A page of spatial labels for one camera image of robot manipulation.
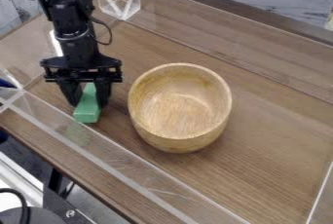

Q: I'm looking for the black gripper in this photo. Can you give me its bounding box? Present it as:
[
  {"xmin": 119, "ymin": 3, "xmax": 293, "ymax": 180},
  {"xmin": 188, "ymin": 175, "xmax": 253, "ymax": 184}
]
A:
[{"xmin": 40, "ymin": 32, "xmax": 121, "ymax": 108}]

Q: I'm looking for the green rectangular block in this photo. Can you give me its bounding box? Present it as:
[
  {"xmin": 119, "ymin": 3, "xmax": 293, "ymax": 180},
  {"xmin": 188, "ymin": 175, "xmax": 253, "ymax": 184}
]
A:
[{"xmin": 72, "ymin": 83, "xmax": 101, "ymax": 124}]

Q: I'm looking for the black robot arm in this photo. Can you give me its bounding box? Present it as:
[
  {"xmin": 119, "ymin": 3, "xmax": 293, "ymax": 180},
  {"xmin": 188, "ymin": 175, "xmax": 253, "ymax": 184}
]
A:
[{"xmin": 35, "ymin": 0, "xmax": 121, "ymax": 107}]

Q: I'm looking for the brown wooden bowl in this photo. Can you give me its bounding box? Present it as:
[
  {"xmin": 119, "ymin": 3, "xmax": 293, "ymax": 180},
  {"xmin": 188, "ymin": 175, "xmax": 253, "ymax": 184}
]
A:
[{"xmin": 127, "ymin": 62, "xmax": 232, "ymax": 153}]

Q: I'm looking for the blue object at edge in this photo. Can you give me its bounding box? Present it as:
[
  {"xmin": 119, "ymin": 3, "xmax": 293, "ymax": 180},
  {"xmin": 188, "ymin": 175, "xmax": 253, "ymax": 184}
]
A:
[{"xmin": 0, "ymin": 78, "xmax": 16, "ymax": 88}]

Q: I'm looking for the black table leg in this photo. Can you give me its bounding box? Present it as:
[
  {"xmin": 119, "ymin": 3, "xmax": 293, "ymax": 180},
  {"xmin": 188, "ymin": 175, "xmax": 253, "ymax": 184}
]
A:
[{"xmin": 48, "ymin": 168, "xmax": 64, "ymax": 194}]

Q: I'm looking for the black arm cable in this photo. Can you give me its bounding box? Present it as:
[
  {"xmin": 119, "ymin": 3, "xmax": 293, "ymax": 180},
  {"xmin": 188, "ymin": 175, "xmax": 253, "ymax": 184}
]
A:
[{"xmin": 88, "ymin": 17, "xmax": 115, "ymax": 47}]

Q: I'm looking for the clear acrylic corner bracket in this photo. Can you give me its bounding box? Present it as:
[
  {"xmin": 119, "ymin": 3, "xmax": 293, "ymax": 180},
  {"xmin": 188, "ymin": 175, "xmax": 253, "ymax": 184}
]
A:
[{"xmin": 96, "ymin": 0, "xmax": 140, "ymax": 21}]

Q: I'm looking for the grey metal base plate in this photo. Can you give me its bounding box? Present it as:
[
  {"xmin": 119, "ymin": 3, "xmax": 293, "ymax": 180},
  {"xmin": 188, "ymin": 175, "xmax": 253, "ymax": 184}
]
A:
[{"xmin": 41, "ymin": 187, "xmax": 97, "ymax": 224}]

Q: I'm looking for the black cable loop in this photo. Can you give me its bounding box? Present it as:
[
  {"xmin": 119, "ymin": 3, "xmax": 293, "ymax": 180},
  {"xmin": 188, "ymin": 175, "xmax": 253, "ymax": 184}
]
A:
[{"xmin": 0, "ymin": 188, "xmax": 31, "ymax": 224}]

